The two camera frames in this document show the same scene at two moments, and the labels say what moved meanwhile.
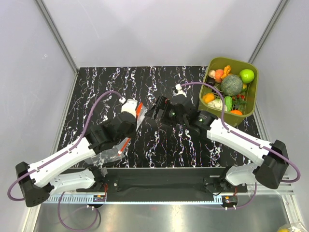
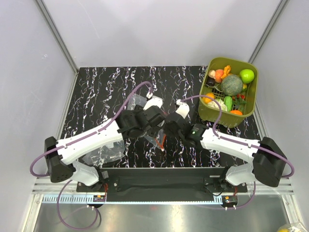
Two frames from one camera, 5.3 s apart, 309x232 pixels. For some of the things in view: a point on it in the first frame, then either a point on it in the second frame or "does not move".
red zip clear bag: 118,151 → 157,137
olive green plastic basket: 238,79 does not move
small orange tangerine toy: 236,111 does not move
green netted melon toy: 232,85 does not move
